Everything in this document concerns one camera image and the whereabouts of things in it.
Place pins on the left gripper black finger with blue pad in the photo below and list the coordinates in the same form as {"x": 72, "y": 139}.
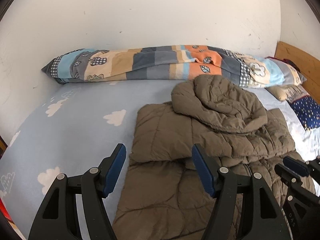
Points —
{"x": 260, "y": 215}
{"x": 57, "y": 216}

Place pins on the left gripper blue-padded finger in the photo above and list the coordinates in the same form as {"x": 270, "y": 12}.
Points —
{"x": 297, "y": 166}

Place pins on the brown quilted hooded jacket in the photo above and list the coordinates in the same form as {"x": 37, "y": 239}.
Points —
{"x": 163, "y": 197}

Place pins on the red object beside bed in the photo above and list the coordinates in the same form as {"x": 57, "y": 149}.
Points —
{"x": 4, "y": 211}

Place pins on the navy dotted pillow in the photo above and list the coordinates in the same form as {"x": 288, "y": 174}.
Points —
{"x": 306, "y": 110}

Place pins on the light blue cloud bedsheet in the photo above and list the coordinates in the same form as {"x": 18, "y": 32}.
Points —
{"x": 74, "y": 132}

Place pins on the wooden headboard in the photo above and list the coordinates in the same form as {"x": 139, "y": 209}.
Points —
{"x": 309, "y": 66}

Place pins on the patchwork patterned rolled blanket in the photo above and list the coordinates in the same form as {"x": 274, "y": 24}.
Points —
{"x": 180, "y": 62}

